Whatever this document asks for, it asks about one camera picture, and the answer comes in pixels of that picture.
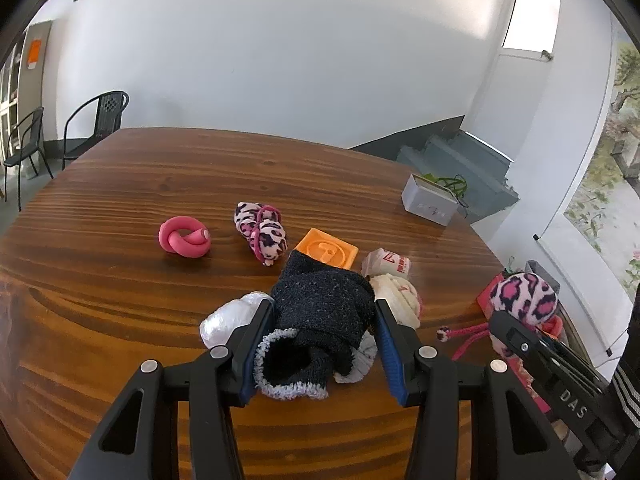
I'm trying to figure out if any pink knotted foam tube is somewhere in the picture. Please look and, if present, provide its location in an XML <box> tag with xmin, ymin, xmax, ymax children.
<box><xmin>157</xmin><ymin>216</ymin><xmax>212</xmax><ymax>259</ymax></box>

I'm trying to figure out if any dark navy fuzzy sock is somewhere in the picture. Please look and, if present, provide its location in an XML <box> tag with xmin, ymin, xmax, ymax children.
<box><xmin>254</xmin><ymin>250</ymin><xmax>378</xmax><ymax>400</ymax></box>

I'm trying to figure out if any pink leopard plush ball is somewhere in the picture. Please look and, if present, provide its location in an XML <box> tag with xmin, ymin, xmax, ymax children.
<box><xmin>489</xmin><ymin>272</ymin><xmax>563</xmax><ymax>337</ymax></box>

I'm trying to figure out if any black metal chair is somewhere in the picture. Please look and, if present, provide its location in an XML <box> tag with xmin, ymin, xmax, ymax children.
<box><xmin>62</xmin><ymin>90</ymin><xmax>130</xmax><ymax>169</ymax></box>
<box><xmin>2</xmin><ymin>106</ymin><xmax>54</xmax><ymax>211</ymax></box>

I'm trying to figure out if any cream cloth bundle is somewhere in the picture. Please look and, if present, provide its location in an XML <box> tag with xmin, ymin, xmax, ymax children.
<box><xmin>369</xmin><ymin>274</ymin><xmax>422</xmax><ymax>330</ymax></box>

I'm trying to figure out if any pink storage box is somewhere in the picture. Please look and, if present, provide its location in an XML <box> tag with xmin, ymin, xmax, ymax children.
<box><xmin>477</xmin><ymin>272</ymin><xmax>562</xmax><ymax>414</ymax></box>

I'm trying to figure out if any green paper gift bag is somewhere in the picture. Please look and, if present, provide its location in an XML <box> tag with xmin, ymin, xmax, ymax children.
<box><xmin>423</xmin><ymin>174</ymin><xmax>468</xmax><ymax>206</ymax></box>

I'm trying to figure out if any grey tissue box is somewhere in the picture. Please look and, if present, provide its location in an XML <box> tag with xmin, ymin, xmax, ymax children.
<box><xmin>401</xmin><ymin>174</ymin><xmax>459</xmax><ymax>226</ymax></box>

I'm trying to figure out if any concrete staircase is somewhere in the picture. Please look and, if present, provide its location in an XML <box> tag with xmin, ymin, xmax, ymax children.
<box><xmin>397</xmin><ymin>131</ymin><xmax>518</xmax><ymax>223</ymax></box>

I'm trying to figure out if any white red-print tissue pack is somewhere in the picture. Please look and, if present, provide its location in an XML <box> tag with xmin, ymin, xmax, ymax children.
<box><xmin>361</xmin><ymin>248</ymin><xmax>411</xmax><ymax>278</ymax></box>

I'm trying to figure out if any white plastic bag ball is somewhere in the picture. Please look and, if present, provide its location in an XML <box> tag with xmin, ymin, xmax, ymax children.
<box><xmin>200</xmin><ymin>292</ymin><xmax>273</xmax><ymax>349</ymax></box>

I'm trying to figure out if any hanging landscape scroll painting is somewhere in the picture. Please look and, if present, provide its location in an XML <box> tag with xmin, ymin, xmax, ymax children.
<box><xmin>538</xmin><ymin>24</ymin><xmax>639</xmax><ymax>365</ymax></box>

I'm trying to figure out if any orange embossed toy cube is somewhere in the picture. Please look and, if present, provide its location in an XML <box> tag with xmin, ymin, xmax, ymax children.
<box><xmin>295</xmin><ymin>228</ymin><xmax>359</xmax><ymax>270</ymax></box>

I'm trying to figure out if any orange notice on door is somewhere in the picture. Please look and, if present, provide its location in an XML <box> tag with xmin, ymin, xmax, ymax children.
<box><xmin>26</xmin><ymin>39</ymin><xmax>42</xmax><ymax>70</ymax></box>

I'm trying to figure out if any pink leopard plush scrunchie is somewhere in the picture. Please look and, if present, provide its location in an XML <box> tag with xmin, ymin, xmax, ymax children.
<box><xmin>233</xmin><ymin>202</ymin><xmax>288</xmax><ymax>266</ymax></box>

